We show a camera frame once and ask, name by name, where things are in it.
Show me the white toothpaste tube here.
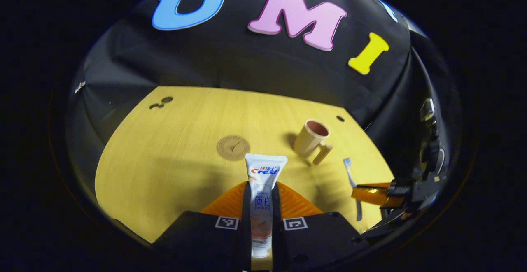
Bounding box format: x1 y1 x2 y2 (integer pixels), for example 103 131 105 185
245 153 288 258

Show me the beige cup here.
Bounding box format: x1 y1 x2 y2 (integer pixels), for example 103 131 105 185
293 119 333 166

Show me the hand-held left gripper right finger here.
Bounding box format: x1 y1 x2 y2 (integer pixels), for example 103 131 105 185
272 181 372 272

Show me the white toothbrush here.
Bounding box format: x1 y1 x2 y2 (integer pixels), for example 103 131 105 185
343 158 363 222

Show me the round brown coaster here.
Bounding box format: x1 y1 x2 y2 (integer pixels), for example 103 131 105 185
217 135 250 161

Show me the black backdrop cloth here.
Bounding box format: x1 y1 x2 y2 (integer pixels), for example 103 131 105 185
65 0 453 223

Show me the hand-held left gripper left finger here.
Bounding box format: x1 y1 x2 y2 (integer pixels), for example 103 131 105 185
152 181 252 272

